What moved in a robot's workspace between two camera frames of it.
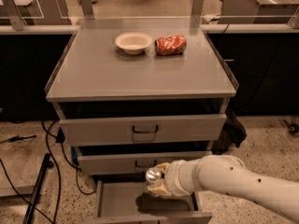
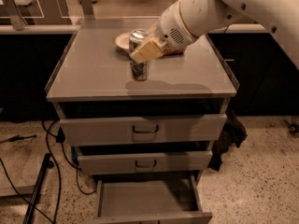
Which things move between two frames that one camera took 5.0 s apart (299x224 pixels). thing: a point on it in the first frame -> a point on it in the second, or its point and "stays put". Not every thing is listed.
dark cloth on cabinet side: [231, 133] stays put
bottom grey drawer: [124, 199] stays put
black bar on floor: [30, 210] stays put
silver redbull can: [152, 175] -> [139, 70]
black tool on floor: [18, 138] stays put
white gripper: [173, 177] -> [169, 28]
